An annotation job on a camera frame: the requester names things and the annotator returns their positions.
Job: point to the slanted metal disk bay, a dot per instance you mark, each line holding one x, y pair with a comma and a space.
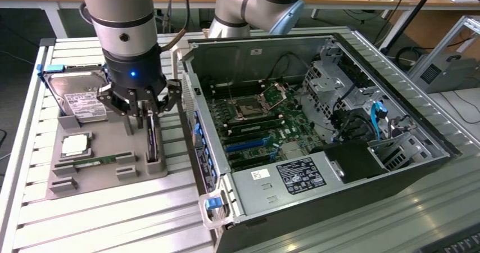
402, 151

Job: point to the silver CPU chip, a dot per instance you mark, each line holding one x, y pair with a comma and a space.
75, 146

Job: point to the grey plastic parts rack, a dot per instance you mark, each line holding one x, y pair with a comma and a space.
105, 174

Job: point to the blue expansion slot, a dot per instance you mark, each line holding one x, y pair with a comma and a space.
246, 145

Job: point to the metal socket cover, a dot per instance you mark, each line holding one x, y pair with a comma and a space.
275, 94

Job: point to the black plastic shroud box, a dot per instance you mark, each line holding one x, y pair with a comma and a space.
353, 160

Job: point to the Nvidia Quadro graphics card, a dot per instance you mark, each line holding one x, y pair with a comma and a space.
153, 140

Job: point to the blue case latch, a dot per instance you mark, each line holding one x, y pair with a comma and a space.
213, 203

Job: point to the long black expansion slot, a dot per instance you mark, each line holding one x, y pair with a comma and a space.
251, 165
243, 138
250, 158

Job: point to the green motherboard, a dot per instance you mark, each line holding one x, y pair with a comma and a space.
293, 123

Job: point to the green RAM stick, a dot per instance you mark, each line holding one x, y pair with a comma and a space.
95, 160

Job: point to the CPU socket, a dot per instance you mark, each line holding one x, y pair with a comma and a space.
247, 106

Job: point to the hard disk in blue carrier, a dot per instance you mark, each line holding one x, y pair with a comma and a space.
71, 90

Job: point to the grey tower computer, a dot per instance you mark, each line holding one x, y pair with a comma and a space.
443, 70

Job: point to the black keyboard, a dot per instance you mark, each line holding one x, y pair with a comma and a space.
458, 244

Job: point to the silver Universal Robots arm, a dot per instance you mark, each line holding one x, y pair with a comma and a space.
121, 17

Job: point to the thin metal locking lever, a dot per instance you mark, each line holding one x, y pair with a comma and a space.
231, 90

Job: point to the black stand pole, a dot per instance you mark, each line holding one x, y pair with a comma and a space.
409, 17

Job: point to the silver chipset heat sink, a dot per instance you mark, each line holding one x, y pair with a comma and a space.
293, 149

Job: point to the RAM stick with black label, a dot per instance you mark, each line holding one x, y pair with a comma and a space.
255, 125

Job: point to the open black PC case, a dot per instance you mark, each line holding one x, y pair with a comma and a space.
338, 208

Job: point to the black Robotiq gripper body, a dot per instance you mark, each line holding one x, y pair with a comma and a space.
131, 67

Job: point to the perforated metal disk bay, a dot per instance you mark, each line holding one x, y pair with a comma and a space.
326, 81

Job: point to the grey power supply unit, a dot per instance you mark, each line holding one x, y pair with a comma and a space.
263, 188

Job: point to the aluminium profile frame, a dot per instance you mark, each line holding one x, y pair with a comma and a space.
454, 31

